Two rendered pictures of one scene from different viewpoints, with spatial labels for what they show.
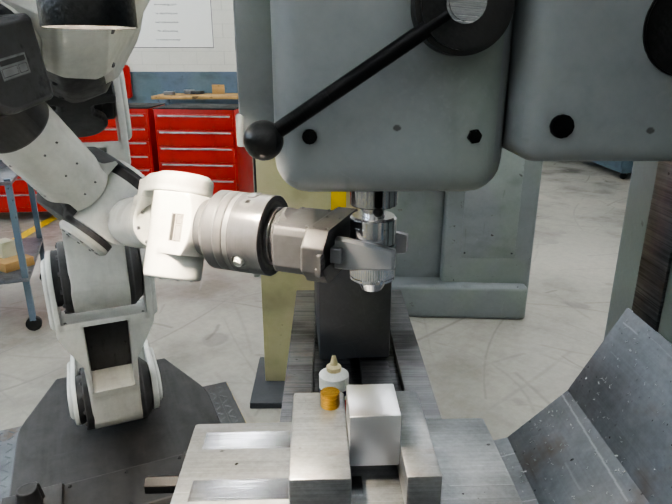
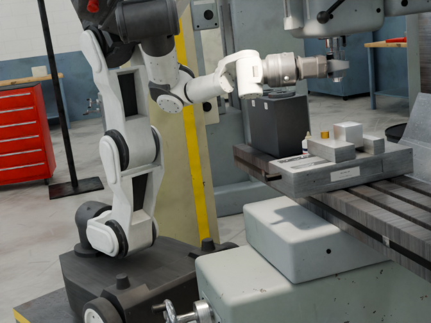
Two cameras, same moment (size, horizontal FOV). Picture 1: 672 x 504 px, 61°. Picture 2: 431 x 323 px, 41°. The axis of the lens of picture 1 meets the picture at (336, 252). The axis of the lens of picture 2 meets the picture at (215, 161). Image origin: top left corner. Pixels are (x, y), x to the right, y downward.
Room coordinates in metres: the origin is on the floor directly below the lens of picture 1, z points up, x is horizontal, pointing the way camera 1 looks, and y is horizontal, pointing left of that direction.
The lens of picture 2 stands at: (-0.81, 0.68, 1.38)
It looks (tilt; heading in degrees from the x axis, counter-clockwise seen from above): 14 degrees down; 345
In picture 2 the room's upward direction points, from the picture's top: 7 degrees counter-clockwise
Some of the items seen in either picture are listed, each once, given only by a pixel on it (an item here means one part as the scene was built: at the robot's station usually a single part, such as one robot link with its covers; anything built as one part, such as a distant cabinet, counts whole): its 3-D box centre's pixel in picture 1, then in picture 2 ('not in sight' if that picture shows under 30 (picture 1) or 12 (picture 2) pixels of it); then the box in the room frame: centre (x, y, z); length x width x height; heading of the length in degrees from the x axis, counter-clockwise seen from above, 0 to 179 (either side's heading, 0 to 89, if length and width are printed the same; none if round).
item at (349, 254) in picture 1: (362, 257); (337, 65); (0.53, -0.03, 1.23); 0.06 x 0.02 x 0.03; 70
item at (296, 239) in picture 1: (290, 239); (301, 68); (0.59, 0.05, 1.23); 0.13 x 0.12 x 0.10; 161
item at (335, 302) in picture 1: (348, 280); (277, 120); (0.98, -0.02, 1.03); 0.22 x 0.12 x 0.20; 4
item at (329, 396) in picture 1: (330, 398); (324, 134); (0.57, 0.01, 1.05); 0.02 x 0.02 x 0.02
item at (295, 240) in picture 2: not in sight; (347, 222); (0.56, -0.04, 0.79); 0.50 x 0.35 x 0.12; 91
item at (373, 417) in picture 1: (371, 423); (347, 134); (0.52, -0.04, 1.05); 0.06 x 0.05 x 0.06; 2
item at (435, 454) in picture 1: (343, 472); (339, 159); (0.52, -0.01, 0.99); 0.35 x 0.15 x 0.11; 92
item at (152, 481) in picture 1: (165, 484); (273, 177); (0.51, 0.19, 0.98); 0.04 x 0.02 x 0.02; 92
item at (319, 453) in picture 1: (319, 446); (329, 149); (0.52, 0.02, 1.02); 0.15 x 0.06 x 0.04; 2
